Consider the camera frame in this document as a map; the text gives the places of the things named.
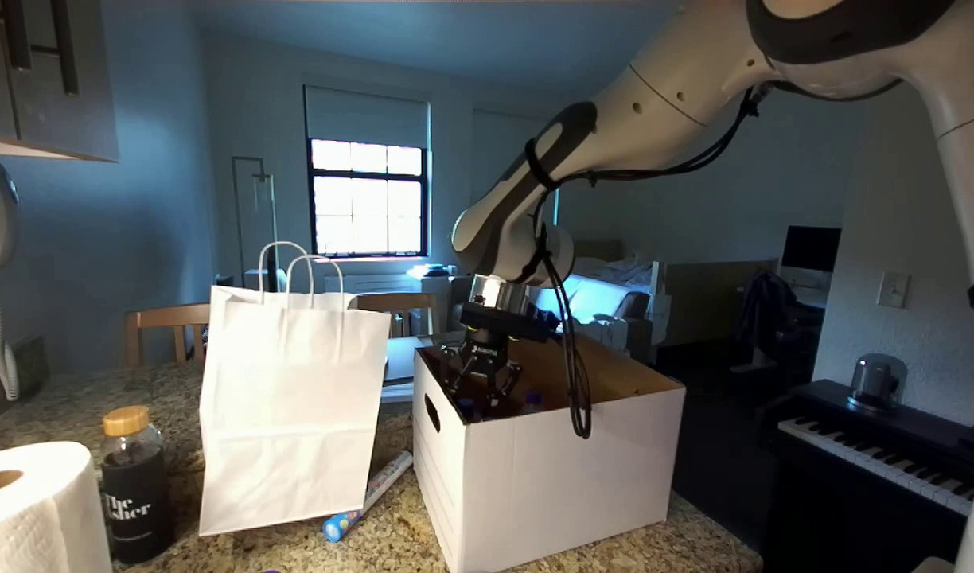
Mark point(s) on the flat grey strip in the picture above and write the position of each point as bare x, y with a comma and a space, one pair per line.
391, 477

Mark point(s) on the thin metal lamp stand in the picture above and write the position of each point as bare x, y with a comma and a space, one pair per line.
238, 225

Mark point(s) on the white computer monitor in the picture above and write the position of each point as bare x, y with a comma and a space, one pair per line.
809, 249

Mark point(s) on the clear water bottle blue cap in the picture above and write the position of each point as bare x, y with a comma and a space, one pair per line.
337, 525

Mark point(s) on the white cardboard box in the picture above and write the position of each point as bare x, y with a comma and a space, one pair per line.
560, 489

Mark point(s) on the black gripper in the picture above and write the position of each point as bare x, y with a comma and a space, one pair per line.
491, 355

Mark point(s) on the dark jar wooden lid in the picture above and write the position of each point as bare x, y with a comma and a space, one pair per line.
138, 497

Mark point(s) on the wooden wall cabinet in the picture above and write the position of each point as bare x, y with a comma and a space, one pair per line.
61, 97

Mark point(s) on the dark coat on chair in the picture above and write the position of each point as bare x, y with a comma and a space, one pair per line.
778, 319

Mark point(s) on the white light switch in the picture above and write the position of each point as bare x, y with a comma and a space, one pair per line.
895, 290

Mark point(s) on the white paper towel roll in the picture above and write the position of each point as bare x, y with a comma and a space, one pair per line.
42, 521

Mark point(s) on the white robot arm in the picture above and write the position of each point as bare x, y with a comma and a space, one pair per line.
634, 106

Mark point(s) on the black framed window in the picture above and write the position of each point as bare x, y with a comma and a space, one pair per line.
364, 210

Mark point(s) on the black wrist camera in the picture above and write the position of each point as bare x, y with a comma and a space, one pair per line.
507, 319

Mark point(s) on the glass dome jar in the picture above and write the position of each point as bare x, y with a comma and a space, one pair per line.
875, 383

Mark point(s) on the wooden chair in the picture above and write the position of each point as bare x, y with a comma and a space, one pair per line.
401, 303
170, 317

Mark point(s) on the white paper bag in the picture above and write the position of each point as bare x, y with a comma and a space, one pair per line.
283, 423

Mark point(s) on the black piano keyboard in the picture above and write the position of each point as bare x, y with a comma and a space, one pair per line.
879, 448

